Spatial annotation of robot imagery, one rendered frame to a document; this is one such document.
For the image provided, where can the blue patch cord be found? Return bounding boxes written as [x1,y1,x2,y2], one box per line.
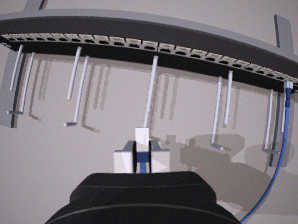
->
[140,99,290,223]

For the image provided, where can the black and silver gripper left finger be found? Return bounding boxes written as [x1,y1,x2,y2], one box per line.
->
[113,140,137,173]

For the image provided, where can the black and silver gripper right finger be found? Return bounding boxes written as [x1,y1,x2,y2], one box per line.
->
[148,140,170,173]

